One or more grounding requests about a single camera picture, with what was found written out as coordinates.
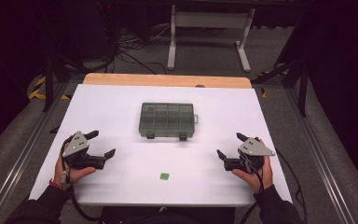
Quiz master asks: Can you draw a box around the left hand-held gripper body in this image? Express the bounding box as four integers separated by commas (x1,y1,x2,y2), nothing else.
61,130,107,171

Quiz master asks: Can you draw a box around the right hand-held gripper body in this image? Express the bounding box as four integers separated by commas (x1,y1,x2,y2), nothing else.
223,136,276,175

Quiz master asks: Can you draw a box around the grey transparent compartment box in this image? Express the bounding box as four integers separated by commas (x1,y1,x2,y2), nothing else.
138,102,200,142

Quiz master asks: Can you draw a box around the person's left hand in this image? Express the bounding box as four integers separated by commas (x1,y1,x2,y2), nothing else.
54,148,97,188

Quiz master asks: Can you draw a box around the person's right hand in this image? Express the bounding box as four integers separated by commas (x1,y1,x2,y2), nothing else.
231,155,275,194

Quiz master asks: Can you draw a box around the white table mat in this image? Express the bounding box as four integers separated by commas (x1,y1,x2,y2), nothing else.
28,83,294,208

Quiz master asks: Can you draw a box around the red wristband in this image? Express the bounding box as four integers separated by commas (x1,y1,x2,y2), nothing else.
48,178,63,191

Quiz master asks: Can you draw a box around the black stand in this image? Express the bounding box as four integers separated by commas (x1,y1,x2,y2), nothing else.
41,54,85,114
251,59,310,118

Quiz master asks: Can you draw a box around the yellow black floor tape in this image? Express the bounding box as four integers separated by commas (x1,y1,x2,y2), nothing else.
27,75,73,102

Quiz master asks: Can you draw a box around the person's dark clothing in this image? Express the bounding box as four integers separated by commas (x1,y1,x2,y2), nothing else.
101,205,236,224

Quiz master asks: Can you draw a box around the wooden table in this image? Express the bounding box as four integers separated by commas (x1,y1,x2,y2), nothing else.
83,73,253,90

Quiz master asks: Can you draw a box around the white metal stand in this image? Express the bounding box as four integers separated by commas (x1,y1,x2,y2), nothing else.
167,4,256,73

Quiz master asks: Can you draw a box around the grey cable plug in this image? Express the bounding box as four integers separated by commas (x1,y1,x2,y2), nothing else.
60,170,69,189

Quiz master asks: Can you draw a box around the black floor cable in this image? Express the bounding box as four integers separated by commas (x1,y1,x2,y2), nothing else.
274,148,308,224

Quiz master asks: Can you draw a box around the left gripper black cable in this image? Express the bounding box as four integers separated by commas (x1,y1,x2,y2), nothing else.
60,139,102,223

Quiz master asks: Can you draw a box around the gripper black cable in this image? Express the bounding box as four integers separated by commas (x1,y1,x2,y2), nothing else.
60,139,102,223
238,148,266,224

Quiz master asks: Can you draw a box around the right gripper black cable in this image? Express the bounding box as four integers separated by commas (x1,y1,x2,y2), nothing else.
238,148,266,224

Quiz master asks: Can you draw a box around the aluminium rail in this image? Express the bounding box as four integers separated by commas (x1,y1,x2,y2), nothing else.
283,88,357,224
0,83,74,224

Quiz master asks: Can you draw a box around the bundle of floor cables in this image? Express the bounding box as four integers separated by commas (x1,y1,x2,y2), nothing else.
103,22,172,76

